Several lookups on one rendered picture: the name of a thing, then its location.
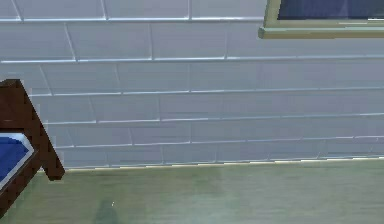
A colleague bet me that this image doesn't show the olive framed window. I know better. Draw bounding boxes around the olive framed window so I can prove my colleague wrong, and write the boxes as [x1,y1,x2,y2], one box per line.
[258,0,384,40]

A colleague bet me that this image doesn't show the dark brown wooden bed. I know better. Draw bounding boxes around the dark brown wooden bed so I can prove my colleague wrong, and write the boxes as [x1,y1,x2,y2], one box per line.
[0,78,66,219]

